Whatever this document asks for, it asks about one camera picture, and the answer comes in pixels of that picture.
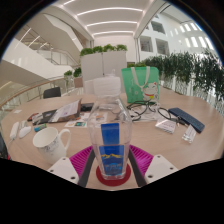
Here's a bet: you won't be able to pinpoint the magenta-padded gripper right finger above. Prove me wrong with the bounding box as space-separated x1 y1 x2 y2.
127 144 180 188

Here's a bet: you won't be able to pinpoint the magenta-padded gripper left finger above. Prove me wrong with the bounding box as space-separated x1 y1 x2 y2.
46 145 97 188

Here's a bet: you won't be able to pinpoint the clear blue-labelled water bottle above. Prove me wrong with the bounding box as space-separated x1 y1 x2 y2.
87 75 133 181

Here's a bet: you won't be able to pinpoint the white mug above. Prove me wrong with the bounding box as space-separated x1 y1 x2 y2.
32 126 72 165

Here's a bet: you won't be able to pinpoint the white paper packet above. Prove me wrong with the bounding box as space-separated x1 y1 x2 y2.
154 118 178 135

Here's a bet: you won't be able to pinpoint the clear plastic packet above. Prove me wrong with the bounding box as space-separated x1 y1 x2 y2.
181 124 198 144

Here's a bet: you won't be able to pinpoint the colourful sticker sheet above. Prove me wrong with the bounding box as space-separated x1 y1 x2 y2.
64 113 109 129

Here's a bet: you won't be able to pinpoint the green and blue marker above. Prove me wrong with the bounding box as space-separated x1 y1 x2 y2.
33 123 48 132

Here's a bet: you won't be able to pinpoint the flat round red coaster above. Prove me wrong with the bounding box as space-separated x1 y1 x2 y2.
95 162 133 187

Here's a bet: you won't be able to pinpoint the white computer mouse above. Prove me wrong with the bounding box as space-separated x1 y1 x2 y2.
18 125 33 139

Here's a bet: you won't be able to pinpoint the clipboard with papers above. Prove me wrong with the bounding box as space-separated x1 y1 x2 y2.
32 99 83 126

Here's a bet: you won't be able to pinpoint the white power strip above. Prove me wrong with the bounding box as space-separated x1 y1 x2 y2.
9 121 20 141

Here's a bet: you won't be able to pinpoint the small black pouch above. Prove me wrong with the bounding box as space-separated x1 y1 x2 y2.
80 102 95 113

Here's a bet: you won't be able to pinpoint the black chair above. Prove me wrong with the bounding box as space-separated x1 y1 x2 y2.
42 86 62 100

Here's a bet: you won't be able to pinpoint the glass balcony railing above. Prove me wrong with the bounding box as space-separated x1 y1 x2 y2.
0 75 68 111

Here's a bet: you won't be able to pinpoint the green tote bag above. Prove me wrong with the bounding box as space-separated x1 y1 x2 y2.
120 66 161 104

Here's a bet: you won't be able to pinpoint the brown planter with plants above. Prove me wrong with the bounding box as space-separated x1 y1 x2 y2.
63 67 84 89

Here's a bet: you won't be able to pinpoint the row of green plants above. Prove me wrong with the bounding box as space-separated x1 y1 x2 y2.
126 49 224 104

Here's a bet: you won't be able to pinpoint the white cabinet with plants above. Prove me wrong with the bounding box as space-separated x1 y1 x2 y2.
79 43 129 91

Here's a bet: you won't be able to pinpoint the ceiling light strips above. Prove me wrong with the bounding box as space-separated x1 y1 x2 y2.
61 0 144 37

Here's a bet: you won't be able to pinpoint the black cables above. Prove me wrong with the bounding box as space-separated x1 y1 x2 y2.
126 100 181 126

